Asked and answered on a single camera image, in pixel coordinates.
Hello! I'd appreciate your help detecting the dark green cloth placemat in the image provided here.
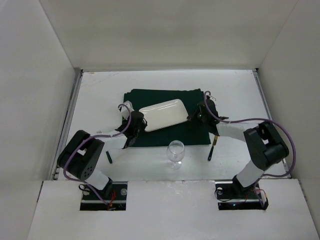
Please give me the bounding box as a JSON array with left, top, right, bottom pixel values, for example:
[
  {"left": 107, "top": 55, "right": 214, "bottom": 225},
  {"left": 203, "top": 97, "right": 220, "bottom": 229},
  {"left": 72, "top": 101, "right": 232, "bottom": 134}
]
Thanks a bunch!
[{"left": 123, "top": 88, "right": 211, "bottom": 148}]

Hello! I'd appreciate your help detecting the white rectangular plate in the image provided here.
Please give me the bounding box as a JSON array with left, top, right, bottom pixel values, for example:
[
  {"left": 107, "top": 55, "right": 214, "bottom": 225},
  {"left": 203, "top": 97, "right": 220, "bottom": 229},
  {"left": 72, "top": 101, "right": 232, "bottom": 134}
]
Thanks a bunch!
[{"left": 138, "top": 99, "right": 188, "bottom": 132}]

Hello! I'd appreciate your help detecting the gold knife black handle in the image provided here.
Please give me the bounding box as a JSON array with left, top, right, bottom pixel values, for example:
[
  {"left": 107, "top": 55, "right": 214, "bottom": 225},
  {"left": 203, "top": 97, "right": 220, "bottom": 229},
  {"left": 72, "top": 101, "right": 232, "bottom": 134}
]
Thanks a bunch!
[{"left": 207, "top": 135, "right": 219, "bottom": 162}]

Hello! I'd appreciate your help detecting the gold fork black handle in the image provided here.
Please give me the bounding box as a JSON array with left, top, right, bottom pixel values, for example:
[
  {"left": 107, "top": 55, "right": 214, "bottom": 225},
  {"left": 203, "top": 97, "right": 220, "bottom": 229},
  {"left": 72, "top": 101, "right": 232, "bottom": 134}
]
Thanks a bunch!
[{"left": 106, "top": 151, "right": 113, "bottom": 164}]

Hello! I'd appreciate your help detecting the clear wine glass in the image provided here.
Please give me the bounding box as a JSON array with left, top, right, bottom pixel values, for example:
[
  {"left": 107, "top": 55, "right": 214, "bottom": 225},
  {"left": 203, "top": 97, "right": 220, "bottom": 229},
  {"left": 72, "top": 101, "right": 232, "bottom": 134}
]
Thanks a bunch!
[{"left": 166, "top": 140, "right": 185, "bottom": 170}]

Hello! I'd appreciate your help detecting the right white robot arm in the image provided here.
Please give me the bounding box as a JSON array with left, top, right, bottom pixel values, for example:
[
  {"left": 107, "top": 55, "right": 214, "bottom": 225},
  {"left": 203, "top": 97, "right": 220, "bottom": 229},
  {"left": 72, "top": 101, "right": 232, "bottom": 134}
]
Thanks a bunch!
[{"left": 187, "top": 97, "right": 289, "bottom": 196}]

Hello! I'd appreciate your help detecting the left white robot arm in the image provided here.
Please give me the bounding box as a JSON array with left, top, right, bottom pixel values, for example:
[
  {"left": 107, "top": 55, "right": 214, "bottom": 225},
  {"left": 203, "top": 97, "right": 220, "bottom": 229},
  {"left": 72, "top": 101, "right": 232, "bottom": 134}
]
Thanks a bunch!
[{"left": 57, "top": 110, "right": 147, "bottom": 195}]

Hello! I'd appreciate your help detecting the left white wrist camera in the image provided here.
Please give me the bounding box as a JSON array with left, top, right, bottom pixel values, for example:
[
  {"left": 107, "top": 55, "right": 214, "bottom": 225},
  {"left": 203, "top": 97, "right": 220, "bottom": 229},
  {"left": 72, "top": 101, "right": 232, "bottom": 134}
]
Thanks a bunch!
[{"left": 118, "top": 100, "right": 134, "bottom": 120}]

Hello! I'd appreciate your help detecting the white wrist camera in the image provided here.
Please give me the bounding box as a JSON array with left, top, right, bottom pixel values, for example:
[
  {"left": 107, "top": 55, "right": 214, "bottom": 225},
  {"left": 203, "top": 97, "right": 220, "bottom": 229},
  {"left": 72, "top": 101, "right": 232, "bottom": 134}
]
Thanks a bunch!
[
  {"left": 118, "top": 100, "right": 134, "bottom": 120},
  {"left": 206, "top": 95, "right": 217, "bottom": 103}
]

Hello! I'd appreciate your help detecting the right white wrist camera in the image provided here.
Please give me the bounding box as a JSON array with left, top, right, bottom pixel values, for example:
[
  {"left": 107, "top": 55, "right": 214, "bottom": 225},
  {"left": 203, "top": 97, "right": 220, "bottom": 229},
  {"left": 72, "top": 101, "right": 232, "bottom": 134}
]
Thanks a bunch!
[{"left": 206, "top": 95, "right": 217, "bottom": 103}]

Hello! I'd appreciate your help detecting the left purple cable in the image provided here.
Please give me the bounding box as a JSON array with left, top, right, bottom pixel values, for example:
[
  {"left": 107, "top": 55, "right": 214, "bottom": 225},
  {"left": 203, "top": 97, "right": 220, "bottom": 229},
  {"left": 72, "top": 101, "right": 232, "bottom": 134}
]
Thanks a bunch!
[{"left": 62, "top": 103, "right": 133, "bottom": 204}]

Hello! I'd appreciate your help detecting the purple cable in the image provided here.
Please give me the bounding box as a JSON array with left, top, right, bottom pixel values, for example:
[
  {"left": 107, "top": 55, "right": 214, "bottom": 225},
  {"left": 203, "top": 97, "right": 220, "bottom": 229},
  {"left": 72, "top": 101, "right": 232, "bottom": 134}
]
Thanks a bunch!
[
  {"left": 203, "top": 91, "right": 297, "bottom": 208},
  {"left": 62, "top": 103, "right": 133, "bottom": 204}
]

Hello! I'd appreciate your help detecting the right aluminium table rail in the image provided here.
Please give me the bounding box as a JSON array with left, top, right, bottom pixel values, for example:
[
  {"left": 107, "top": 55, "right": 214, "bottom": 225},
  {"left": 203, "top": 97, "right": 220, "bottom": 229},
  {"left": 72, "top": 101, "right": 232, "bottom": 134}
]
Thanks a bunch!
[{"left": 252, "top": 67, "right": 292, "bottom": 178}]

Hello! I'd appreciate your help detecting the aluminium table rail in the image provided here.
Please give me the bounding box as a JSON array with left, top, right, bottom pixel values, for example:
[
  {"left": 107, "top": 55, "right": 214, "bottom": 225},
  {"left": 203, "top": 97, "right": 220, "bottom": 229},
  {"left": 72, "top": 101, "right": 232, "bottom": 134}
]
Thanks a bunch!
[
  {"left": 48, "top": 67, "right": 83, "bottom": 181},
  {"left": 252, "top": 67, "right": 292, "bottom": 178}
]

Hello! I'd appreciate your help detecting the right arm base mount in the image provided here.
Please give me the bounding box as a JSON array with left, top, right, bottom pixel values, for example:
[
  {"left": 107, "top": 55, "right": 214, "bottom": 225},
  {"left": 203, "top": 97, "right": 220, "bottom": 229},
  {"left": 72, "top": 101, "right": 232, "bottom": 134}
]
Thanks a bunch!
[{"left": 214, "top": 181, "right": 269, "bottom": 211}]

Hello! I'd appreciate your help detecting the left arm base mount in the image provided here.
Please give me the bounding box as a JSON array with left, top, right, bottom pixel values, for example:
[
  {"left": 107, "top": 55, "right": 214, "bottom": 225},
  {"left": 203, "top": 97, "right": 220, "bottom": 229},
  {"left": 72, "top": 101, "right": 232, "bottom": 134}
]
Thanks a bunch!
[{"left": 78, "top": 181, "right": 128, "bottom": 211}]

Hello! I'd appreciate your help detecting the left aluminium table rail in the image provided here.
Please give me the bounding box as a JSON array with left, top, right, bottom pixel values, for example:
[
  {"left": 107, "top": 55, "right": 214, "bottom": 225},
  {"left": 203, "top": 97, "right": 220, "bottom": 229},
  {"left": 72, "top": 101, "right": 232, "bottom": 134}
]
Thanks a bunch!
[{"left": 48, "top": 67, "right": 83, "bottom": 181}]

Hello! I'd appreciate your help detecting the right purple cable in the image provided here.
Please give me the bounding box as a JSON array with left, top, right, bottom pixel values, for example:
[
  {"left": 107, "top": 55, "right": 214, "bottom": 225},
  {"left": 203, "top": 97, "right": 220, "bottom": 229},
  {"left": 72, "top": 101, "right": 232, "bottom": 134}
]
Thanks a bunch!
[{"left": 203, "top": 91, "right": 297, "bottom": 208}]

